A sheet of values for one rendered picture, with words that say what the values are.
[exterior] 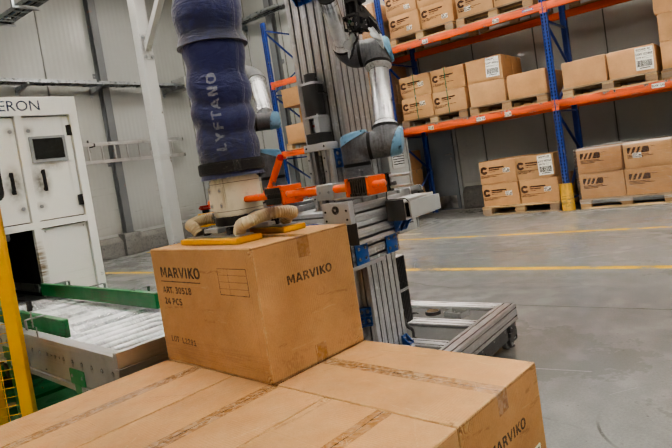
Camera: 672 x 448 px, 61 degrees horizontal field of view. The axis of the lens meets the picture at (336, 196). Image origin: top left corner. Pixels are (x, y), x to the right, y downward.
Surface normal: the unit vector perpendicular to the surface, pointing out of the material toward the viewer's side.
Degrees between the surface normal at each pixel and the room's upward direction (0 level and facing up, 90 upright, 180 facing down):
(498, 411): 90
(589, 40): 90
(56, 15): 90
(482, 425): 90
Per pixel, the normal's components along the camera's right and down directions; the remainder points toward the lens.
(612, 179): -0.61, 0.14
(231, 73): 0.54, -0.27
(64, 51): 0.78, -0.09
